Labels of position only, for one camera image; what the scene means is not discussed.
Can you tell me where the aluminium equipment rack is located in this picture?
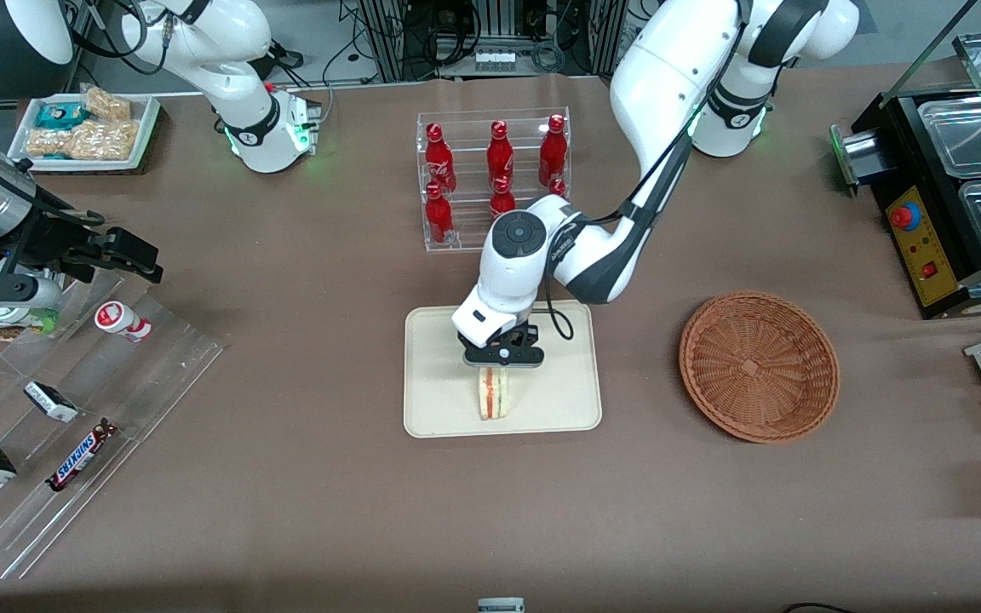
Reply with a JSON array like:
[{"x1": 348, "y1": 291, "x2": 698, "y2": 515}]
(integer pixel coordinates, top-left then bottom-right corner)
[{"x1": 358, "y1": 0, "x2": 629, "y2": 83}]

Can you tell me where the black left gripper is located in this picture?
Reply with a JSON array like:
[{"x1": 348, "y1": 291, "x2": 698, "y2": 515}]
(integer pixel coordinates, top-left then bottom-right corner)
[{"x1": 458, "y1": 323, "x2": 546, "y2": 370}]

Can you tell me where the small clear cracker bag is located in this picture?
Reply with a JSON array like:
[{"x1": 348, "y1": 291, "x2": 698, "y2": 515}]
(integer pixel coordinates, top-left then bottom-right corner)
[{"x1": 81, "y1": 84, "x2": 133, "y2": 123}]

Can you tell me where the triangular white bread sandwich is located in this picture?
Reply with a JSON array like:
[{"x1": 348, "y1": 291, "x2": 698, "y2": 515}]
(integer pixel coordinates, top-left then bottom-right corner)
[{"x1": 477, "y1": 364, "x2": 510, "y2": 421}]

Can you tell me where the black food warmer machine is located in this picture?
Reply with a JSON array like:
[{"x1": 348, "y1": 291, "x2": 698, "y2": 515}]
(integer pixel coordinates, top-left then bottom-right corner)
[{"x1": 829, "y1": 30, "x2": 981, "y2": 322}]

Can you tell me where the black base connector cable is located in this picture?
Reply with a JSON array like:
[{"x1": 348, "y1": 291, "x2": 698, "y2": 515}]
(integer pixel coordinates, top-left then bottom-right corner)
[{"x1": 262, "y1": 41, "x2": 336, "y2": 96}]

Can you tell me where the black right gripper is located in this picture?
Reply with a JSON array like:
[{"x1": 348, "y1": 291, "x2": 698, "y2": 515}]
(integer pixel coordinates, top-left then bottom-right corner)
[{"x1": 7, "y1": 218, "x2": 164, "y2": 284}]

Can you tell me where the coiled grey cable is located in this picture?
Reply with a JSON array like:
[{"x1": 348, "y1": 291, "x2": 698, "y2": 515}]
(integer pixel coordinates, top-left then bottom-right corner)
[{"x1": 531, "y1": 40, "x2": 567, "y2": 74}]

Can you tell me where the green white small cup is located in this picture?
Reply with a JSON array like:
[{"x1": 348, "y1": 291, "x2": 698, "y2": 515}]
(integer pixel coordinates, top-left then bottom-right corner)
[{"x1": 0, "y1": 301, "x2": 60, "y2": 335}]

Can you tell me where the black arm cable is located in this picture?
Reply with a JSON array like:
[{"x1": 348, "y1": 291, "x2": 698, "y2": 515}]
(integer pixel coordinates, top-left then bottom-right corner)
[{"x1": 541, "y1": 17, "x2": 752, "y2": 342}]

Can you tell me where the clear acrylic bottle rack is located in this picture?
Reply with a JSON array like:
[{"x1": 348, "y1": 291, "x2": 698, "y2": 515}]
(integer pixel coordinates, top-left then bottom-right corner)
[{"x1": 416, "y1": 107, "x2": 571, "y2": 253}]

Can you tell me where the round brown wicker basket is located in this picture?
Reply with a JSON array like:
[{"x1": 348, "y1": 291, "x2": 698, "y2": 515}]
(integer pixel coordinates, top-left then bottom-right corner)
[{"x1": 679, "y1": 291, "x2": 841, "y2": 444}]

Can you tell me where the white snack tray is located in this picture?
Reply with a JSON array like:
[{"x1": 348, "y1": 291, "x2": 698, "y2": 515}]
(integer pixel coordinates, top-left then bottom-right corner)
[{"x1": 7, "y1": 93, "x2": 162, "y2": 175}]

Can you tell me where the white red yogurt drink bottle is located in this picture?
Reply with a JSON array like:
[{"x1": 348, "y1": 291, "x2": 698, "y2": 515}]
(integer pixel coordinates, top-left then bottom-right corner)
[{"x1": 95, "y1": 301, "x2": 153, "y2": 344}]

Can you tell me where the teal snack packet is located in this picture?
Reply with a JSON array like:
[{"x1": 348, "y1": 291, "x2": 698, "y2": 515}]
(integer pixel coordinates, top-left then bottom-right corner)
[{"x1": 34, "y1": 101, "x2": 88, "y2": 131}]

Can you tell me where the clear acrylic stepped display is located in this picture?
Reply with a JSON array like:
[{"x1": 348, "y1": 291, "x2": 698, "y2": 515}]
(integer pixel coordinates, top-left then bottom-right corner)
[{"x1": 0, "y1": 271, "x2": 226, "y2": 581}]

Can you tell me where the brown snickers bar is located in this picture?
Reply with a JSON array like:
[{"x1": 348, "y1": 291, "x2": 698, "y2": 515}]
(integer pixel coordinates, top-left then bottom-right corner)
[{"x1": 45, "y1": 418, "x2": 120, "y2": 494}]

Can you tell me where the cream rectangular plastic tray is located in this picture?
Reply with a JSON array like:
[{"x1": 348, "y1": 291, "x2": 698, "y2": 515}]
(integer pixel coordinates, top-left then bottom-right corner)
[{"x1": 404, "y1": 300, "x2": 604, "y2": 439}]

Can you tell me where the large clear cracker bag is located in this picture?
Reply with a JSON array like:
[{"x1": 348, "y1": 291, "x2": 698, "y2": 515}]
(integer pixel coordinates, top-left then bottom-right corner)
[{"x1": 26, "y1": 118, "x2": 141, "y2": 163}]

